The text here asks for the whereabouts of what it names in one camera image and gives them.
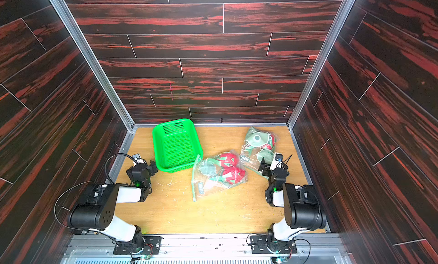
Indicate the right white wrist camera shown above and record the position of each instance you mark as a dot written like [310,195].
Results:
[277,161]

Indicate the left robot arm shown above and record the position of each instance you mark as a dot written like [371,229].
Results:
[95,209]

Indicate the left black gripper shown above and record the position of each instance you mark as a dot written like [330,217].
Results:
[149,169]

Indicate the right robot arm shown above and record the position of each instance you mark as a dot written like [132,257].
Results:
[302,209]

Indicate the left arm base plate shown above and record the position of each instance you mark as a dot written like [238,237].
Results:
[148,245]

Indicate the dragon fruit in far bag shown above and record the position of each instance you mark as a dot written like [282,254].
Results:
[260,144]

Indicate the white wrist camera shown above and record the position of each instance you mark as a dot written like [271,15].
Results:
[277,161]
[137,158]

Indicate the red green dragon fruit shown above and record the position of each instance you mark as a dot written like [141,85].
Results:
[224,169]

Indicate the clear zip-top bag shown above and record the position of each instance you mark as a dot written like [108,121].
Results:
[201,186]
[252,163]

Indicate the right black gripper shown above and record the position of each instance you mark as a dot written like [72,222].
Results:
[266,166]

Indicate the green plastic perforated basket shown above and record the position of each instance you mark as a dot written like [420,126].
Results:
[176,145]

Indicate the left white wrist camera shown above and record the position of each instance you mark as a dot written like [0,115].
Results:
[137,158]

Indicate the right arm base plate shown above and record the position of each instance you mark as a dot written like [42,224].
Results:
[265,244]

